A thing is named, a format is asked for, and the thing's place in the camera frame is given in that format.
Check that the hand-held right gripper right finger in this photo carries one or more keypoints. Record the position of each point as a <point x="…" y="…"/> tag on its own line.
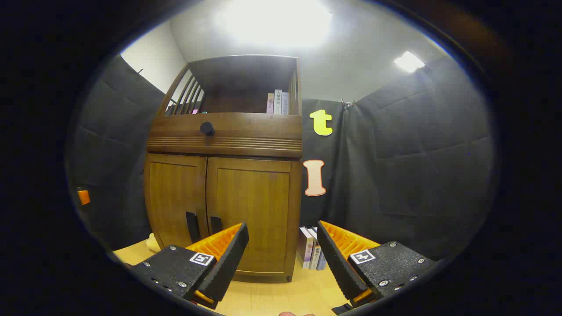
<point x="338" y="267"/>

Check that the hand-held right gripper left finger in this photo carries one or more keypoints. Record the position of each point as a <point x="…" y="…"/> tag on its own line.
<point x="228" y="263"/>

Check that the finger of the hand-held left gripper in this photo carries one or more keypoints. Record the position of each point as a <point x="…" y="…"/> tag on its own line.
<point x="84" y="197"/>

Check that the wooden cabinet door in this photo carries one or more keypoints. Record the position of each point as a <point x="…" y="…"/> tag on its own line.
<point x="173" y="197"/>
<point x="259" y="197"/>

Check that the wooden double-door shoe cabinet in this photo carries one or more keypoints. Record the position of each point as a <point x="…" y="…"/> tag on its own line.
<point x="246" y="129"/>

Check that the white spine book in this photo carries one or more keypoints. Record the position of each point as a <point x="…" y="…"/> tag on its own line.
<point x="313" y="256"/>

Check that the purple and white book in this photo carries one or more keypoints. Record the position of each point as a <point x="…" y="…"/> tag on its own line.
<point x="305" y="245"/>

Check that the black backdrop cloth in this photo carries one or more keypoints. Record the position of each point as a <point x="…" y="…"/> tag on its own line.
<point x="417" y="175"/>

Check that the round black drawer knob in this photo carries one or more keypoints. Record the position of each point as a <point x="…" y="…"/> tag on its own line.
<point x="207" y="128"/>

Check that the small metal clip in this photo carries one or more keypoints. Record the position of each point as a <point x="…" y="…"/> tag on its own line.
<point x="347" y="104"/>

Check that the pink upright book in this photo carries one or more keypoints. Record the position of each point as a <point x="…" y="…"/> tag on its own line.
<point x="270" y="104"/>

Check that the tall white upright book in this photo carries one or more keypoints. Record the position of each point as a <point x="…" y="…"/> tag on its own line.
<point x="277" y="102"/>

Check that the grey upright book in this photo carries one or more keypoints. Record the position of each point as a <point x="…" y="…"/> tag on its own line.
<point x="285" y="103"/>

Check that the small ceiling light panel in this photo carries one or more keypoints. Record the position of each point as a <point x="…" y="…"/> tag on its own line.
<point x="409" y="62"/>

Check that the large ceiling light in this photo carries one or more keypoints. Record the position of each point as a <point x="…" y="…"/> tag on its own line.
<point x="272" y="22"/>

